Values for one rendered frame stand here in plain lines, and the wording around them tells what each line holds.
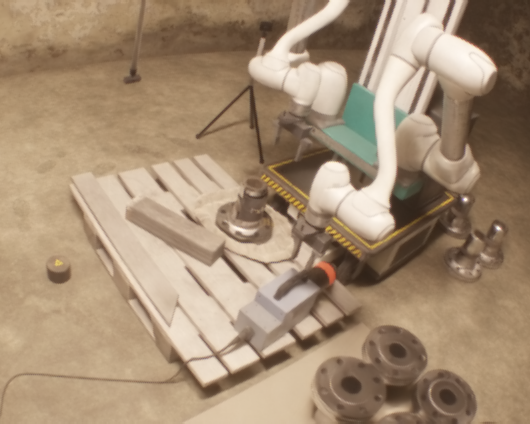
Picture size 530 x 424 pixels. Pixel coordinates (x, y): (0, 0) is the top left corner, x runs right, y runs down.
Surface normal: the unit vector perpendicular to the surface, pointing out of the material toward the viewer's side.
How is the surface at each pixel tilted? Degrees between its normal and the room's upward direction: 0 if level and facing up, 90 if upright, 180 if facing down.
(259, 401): 0
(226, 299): 0
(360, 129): 90
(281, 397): 0
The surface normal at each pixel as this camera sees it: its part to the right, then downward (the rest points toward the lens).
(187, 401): 0.23, -0.77
